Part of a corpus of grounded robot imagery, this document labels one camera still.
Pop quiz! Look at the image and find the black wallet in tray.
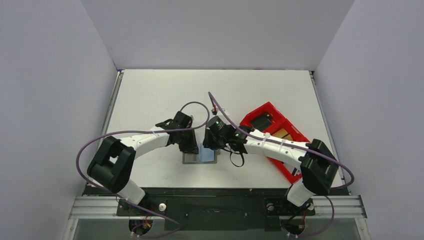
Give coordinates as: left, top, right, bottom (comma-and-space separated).
249, 112, 273, 132

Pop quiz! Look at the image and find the aluminium frame rail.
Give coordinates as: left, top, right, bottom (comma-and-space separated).
68, 195, 366, 220

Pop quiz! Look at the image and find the purple cable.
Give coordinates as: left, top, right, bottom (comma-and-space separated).
207, 91, 355, 239
75, 101, 211, 200

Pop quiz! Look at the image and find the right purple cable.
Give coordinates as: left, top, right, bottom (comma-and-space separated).
207, 91, 355, 239

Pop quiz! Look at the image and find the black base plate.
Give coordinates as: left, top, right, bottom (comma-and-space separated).
82, 185, 349, 232

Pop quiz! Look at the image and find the tan card in tray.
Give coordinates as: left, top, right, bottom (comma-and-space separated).
272, 129, 293, 141

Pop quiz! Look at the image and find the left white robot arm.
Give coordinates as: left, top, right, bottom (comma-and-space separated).
87, 111, 199, 215

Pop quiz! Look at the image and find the black loop cable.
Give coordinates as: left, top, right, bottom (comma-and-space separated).
229, 150, 246, 168

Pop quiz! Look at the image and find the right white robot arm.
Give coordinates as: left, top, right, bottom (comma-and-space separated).
202, 116, 338, 214

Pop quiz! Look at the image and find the red plastic tray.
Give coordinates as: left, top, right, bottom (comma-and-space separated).
239, 101, 311, 185

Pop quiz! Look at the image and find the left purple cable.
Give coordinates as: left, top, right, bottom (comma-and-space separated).
75, 101, 211, 200

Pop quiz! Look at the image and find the grey card holder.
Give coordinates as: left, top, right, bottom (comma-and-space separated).
182, 142, 218, 165

